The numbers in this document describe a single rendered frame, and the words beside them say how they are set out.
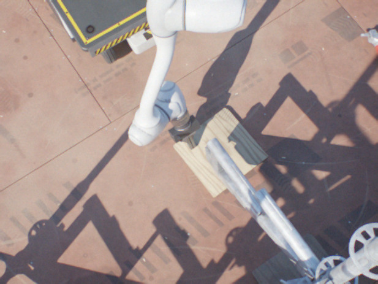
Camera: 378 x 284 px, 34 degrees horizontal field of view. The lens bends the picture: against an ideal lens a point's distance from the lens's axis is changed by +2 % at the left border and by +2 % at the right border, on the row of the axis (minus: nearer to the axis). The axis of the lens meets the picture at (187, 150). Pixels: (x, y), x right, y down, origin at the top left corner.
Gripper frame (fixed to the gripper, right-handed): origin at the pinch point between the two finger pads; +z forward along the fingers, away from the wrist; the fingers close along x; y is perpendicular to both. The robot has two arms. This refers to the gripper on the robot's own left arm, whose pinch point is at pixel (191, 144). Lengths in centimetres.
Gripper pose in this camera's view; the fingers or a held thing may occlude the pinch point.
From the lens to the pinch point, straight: 271.2
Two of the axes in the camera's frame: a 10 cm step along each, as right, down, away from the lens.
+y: 4.8, 5.8, -6.6
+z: 2.8, 6.1, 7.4
